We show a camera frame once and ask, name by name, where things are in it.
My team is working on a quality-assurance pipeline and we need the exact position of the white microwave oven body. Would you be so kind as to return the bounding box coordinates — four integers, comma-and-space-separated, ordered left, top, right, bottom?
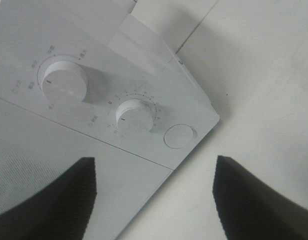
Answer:
0, 0, 220, 170

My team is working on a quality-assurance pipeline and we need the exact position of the round white door button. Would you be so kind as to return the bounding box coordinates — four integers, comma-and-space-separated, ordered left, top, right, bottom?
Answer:
163, 124, 195, 149

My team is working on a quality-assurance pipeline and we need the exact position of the upper white power knob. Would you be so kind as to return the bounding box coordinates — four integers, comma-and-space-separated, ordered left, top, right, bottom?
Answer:
41, 60, 88, 106

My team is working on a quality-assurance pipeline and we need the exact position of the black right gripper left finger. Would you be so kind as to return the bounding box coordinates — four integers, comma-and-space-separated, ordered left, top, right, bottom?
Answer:
0, 157, 97, 240

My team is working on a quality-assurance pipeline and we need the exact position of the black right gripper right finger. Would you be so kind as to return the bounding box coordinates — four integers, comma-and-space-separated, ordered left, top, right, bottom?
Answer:
212, 155, 308, 240

